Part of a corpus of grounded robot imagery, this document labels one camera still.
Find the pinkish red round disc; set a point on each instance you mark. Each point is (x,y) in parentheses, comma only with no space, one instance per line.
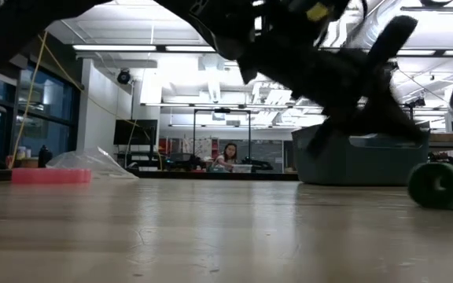
(49,176)

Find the teal plastic bin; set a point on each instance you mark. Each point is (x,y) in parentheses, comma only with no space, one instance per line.
(368,165)

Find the black background rig frame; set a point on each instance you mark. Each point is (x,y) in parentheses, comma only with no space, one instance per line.
(222,110)

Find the person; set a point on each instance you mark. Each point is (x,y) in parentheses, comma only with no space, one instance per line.
(229,151)

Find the white cup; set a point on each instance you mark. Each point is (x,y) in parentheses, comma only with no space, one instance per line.
(21,152)

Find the white plastic container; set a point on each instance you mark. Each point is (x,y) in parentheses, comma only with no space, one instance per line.
(242,168)

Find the dark chalkboard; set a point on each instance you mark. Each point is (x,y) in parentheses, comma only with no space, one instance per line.
(266,151)

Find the round black wall speaker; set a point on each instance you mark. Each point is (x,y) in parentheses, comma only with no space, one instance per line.
(124,77)

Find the black monitor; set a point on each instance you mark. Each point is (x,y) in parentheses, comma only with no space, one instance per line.
(136,131)

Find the small black ceiling camera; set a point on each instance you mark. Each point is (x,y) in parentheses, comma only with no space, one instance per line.
(417,102)

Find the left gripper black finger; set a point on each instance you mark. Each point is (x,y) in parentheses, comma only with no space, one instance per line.
(397,110)
(380,123)

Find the green elastic bandage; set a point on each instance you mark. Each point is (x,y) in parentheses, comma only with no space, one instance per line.
(423,184)

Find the clear plastic bag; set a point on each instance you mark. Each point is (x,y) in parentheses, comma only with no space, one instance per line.
(89,161)

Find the black bottle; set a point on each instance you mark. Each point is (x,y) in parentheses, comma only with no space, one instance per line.
(45,157)

